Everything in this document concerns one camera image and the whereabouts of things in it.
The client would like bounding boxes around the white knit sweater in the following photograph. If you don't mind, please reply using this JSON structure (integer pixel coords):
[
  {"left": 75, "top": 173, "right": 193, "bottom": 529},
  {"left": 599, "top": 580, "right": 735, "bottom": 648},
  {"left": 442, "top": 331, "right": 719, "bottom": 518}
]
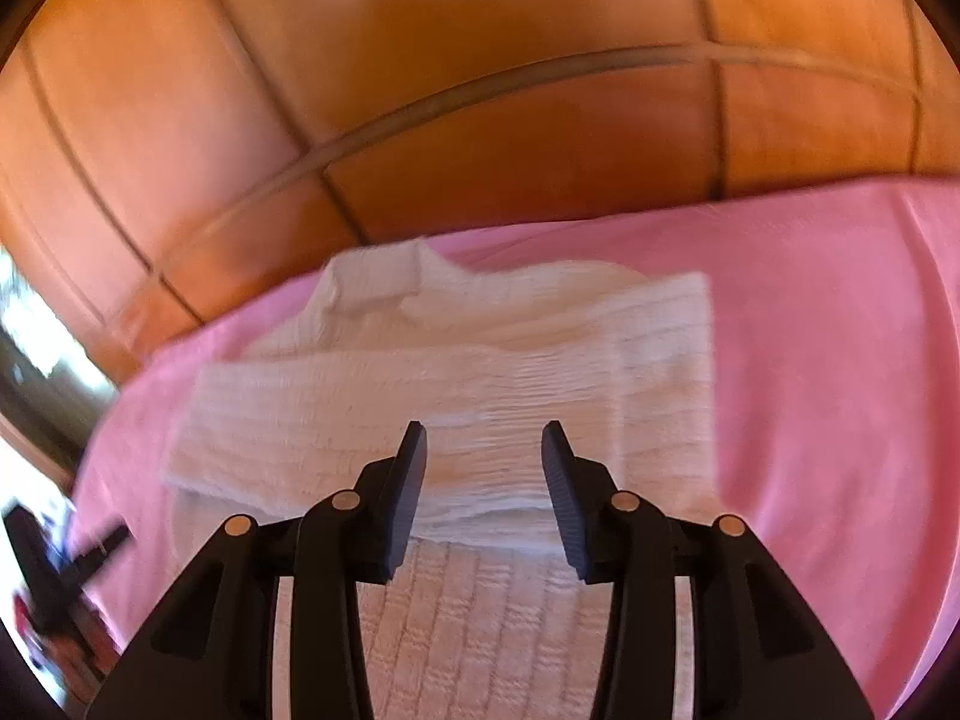
[{"left": 165, "top": 238, "right": 717, "bottom": 720}]

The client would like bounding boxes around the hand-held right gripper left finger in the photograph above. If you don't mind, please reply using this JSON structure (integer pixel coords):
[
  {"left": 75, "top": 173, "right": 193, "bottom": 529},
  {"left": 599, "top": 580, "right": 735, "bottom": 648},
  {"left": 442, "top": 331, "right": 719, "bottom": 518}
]
[{"left": 84, "top": 420, "right": 428, "bottom": 720}]

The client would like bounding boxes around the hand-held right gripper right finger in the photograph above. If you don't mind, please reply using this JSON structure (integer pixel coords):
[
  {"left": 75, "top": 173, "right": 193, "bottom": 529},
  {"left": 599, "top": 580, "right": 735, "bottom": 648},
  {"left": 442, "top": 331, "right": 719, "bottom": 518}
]
[{"left": 541, "top": 420, "right": 875, "bottom": 720}]

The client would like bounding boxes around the wooden wardrobe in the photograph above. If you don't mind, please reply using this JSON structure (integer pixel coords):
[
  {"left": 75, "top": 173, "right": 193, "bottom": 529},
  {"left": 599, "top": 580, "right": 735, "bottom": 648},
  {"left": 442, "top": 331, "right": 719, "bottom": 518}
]
[{"left": 0, "top": 0, "right": 960, "bottom": 383}]

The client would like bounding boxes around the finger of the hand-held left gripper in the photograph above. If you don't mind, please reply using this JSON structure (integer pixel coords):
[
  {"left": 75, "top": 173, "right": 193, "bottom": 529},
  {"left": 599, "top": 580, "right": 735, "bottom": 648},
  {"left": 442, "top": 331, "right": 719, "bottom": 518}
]
[{"left": 71, "top": 525, "right": 132, "bottom": 586}]

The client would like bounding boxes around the pink blanket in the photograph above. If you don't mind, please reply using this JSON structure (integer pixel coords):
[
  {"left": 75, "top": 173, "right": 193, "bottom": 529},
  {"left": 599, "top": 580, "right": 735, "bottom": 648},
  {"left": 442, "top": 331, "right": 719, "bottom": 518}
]
[{"left": 71, "top": 180, "right": 960, "bottom": 720}]

